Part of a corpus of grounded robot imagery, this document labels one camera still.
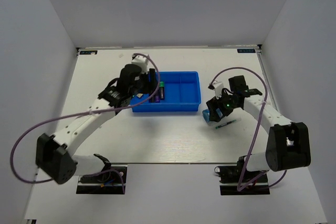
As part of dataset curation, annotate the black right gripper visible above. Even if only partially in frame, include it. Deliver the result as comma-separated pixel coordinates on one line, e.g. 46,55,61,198
206,89,239,122

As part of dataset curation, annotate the table corner label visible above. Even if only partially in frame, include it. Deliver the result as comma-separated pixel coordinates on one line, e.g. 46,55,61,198
79,50,98,55
237,48,256,54

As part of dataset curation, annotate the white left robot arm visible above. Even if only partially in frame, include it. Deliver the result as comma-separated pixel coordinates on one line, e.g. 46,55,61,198
35,61,153,185

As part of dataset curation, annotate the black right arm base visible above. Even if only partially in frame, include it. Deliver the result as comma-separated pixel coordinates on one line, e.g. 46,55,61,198
214,157,270,196

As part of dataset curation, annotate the right table corner label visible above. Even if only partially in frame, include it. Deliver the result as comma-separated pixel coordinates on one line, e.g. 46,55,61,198
237,48,256,54

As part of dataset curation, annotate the green capped black highlighter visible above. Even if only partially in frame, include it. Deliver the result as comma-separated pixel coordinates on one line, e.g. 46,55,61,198
159,81,165,100

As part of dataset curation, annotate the left table corner label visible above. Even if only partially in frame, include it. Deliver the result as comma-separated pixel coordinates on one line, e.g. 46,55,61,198
79,50,98,55

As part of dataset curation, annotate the blue labelled round jar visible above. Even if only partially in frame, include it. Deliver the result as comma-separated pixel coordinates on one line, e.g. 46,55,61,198
202,109,213,125

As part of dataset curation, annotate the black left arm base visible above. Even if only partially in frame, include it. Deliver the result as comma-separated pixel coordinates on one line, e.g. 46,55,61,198
76,165,128,195

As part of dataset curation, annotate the green ink pen refill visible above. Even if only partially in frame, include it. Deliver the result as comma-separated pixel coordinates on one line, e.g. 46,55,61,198
215,118,242,130

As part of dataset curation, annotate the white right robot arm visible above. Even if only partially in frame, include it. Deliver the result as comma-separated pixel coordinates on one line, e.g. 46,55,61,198
204,76,311,182

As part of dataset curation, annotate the blue plastic divided tray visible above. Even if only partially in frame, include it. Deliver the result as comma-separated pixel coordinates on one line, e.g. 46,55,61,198
132,71,202,113

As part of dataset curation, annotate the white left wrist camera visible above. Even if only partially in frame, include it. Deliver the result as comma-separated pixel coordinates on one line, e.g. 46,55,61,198
131,53,150,74

